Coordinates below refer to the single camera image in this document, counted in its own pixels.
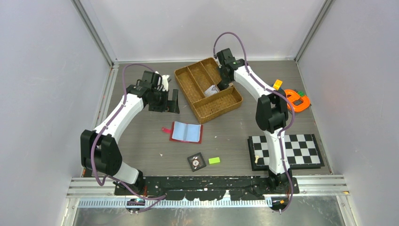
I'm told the red leather card holder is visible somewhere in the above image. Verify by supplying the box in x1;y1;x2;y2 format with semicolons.
161;121;203;144

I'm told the poker chip in black case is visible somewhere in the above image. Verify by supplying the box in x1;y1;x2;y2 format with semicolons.
187;153;207;172

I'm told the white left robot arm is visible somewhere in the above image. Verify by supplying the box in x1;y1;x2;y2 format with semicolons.
80;71;180;195

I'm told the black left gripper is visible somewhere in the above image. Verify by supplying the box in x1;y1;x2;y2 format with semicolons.
149;88;179;113

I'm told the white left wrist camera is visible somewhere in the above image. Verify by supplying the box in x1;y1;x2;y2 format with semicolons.
161;75;171;91

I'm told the black white chessboard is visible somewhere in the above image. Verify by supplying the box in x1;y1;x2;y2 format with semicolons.
247;134;325;171

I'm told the green toy brick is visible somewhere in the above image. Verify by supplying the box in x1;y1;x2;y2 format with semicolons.
297;91;306;97

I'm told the yellow toy brick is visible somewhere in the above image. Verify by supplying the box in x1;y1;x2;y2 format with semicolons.
272;79;283;91

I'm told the green rectangular block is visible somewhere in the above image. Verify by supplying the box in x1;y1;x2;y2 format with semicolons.
208;157;221;165

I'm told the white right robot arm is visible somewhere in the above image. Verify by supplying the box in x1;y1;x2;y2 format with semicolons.
214;48;292;193

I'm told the woven wicker divided tray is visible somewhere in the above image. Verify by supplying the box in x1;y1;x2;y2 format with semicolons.
174;57;243;124

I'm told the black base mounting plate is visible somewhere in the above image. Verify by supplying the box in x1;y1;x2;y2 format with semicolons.
114;176;299;201

